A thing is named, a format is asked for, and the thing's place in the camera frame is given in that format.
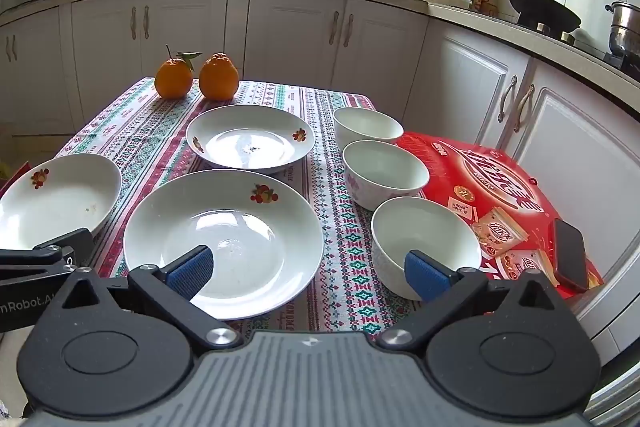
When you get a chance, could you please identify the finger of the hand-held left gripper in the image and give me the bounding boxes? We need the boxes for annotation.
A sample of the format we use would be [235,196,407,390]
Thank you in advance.
[0,228,96,281]

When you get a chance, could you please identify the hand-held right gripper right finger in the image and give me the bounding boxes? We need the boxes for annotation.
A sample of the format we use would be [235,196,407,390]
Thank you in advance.
[375,250,559,352]

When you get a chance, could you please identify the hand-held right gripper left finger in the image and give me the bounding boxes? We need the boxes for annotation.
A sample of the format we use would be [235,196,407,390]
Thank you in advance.
[59,245,244,354]

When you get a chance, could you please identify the white plate with fruit print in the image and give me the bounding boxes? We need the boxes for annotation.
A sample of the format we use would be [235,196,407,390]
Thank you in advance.
[0,153,123,251]
[123,169,326,321]

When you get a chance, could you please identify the white bowl with pink flowers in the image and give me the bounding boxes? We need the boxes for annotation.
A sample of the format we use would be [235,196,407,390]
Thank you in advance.
[342,140,430,212]
[370,196,483,301]
[333,107,405,148]

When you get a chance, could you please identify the stained white plate fruit print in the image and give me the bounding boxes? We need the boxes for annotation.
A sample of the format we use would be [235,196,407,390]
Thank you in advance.
[185,105,316,173]

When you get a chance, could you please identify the red cardboard box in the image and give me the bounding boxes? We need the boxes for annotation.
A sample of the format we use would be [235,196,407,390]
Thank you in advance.
[0,161,32,198]

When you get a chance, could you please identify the red snack gift box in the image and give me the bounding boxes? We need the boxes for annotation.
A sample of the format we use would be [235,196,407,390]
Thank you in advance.
[395,132,606,304]

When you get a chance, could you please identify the patterned red green tablecloth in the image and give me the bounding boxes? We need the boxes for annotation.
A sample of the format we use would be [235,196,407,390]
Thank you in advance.
[52,77,426,339]

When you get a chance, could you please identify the black smartphone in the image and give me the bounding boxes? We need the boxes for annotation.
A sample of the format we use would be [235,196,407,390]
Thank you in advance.
[552,218,591,292]

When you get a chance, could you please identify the orange with stem and leaf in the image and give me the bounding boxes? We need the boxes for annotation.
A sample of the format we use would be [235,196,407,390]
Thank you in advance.
[154,44,202,100]

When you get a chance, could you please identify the orange without leaf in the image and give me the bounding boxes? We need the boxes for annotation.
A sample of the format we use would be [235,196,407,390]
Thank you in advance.
[199,52,240,100]

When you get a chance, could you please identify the gas stove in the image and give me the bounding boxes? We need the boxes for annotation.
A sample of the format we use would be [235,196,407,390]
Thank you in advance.
[517,19,640,80]

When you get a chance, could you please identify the stainless steel pot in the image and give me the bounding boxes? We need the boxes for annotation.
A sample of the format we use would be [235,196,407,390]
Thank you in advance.
[605,1,640,57]

